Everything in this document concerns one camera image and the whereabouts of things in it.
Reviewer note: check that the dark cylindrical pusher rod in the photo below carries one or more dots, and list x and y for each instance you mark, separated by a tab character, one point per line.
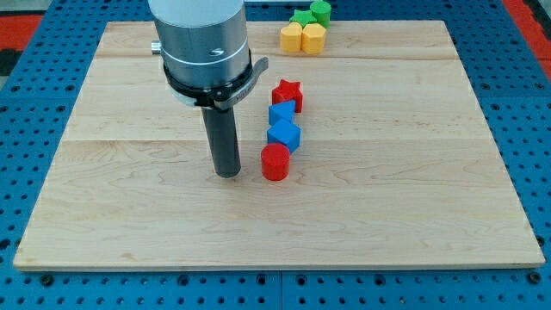
223	142

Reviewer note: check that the red cylinder block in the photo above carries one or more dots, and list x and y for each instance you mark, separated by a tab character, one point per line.
275	158

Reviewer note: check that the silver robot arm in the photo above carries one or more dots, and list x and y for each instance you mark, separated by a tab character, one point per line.
204	46

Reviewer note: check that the black clamp with metal lever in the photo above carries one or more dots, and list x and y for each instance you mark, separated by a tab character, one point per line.
222	97

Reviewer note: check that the blue cube block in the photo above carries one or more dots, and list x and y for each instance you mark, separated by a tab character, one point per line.
286	133

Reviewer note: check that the blue triangle block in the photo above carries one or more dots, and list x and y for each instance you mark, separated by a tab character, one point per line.
281	111

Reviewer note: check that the red star block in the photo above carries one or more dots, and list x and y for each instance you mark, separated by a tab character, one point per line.
287	91

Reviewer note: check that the yellow heart block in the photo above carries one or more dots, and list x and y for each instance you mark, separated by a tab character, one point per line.
290	37

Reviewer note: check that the yellow hexagon block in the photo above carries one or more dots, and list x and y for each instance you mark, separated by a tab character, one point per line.
313	38

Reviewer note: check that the green star block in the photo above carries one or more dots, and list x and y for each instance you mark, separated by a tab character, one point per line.
303	17

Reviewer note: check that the green cylinder block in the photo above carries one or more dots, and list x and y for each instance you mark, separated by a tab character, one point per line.
321	10

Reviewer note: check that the wooden board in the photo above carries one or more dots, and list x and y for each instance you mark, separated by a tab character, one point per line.
397	168

